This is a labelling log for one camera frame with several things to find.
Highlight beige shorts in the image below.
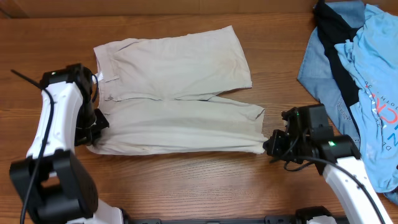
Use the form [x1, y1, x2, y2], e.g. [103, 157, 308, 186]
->
[90, 26, 266, 156]

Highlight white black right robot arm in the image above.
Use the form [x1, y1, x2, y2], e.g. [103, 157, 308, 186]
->
[263, 104, 392, 223]

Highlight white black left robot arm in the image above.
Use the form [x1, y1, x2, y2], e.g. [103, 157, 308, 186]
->
[9, 63, 129, 223]

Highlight blue denim jeans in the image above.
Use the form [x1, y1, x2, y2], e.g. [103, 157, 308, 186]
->
[297, 1, 397, 202]

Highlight black garment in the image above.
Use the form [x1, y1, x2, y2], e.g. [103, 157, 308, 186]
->
[312, 0, 363, 108]

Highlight light blue t-shirt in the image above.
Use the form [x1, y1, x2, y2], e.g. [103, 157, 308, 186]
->
[335, 4, 397, 193]

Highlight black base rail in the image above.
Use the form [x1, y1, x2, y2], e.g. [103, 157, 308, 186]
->
[124, 206, 349, 224]

